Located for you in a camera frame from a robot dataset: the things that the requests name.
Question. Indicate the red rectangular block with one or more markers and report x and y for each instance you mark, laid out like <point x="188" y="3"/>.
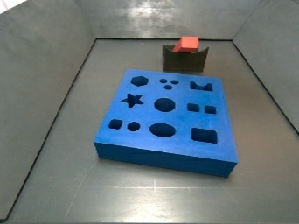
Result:
<point x="187" y="45"/>

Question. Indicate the blue foam shape board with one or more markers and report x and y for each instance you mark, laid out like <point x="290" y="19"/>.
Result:
<point x="168" y="121"/>

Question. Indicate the black curved fixture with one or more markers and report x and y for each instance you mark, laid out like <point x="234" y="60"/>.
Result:
<point x="183" y="61"/>

